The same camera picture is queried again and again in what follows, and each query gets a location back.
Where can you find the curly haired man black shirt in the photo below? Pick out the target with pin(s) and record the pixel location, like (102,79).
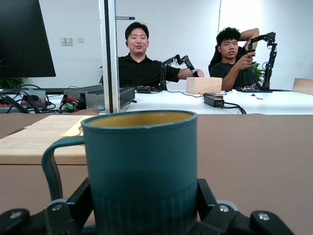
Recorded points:
(227,73)

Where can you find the man in black polo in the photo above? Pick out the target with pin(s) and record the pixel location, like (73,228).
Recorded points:
(139,71)

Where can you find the grey control box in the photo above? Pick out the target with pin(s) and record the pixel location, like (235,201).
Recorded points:
(33,98)

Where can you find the light wooden block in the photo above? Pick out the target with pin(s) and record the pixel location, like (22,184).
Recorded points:
(204,85)

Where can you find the yellow plastic fork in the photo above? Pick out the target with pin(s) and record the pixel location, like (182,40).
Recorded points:
(66,133)

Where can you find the black power adapter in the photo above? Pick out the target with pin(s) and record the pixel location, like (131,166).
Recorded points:
(214,100)

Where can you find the white wall switch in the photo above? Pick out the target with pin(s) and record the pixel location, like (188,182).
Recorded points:
(66,41)

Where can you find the small black adapter brick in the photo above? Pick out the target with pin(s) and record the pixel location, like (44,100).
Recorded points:
(143,90)

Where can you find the aluminium frame post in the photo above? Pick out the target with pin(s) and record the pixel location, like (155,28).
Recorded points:
(110,61)

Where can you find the grey metal enclosure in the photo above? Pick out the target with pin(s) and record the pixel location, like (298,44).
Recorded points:
(94,100)

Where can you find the black computer monitor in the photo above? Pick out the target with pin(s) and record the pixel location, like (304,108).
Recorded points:
(22,36)

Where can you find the bamboo cutting board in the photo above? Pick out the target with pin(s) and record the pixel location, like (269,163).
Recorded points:
(36,144)

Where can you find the black flat electronics box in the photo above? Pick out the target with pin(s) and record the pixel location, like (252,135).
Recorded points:
(127,94)

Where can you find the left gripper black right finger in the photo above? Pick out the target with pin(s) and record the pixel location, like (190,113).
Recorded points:
(227,220)

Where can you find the green potted plant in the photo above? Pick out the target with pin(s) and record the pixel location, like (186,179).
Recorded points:
(258,73)
(11,83)

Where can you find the yellow plastic knife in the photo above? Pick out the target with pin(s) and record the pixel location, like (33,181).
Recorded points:
(78,127)

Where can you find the white desk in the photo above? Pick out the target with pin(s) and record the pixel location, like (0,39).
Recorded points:
(269,102)

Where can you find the light wooden board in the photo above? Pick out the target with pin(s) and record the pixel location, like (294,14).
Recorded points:
(303,86)

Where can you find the small white wall socket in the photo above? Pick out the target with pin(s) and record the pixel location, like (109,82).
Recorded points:
(80,40)

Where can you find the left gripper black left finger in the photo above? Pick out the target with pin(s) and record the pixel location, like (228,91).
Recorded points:
(56,220)

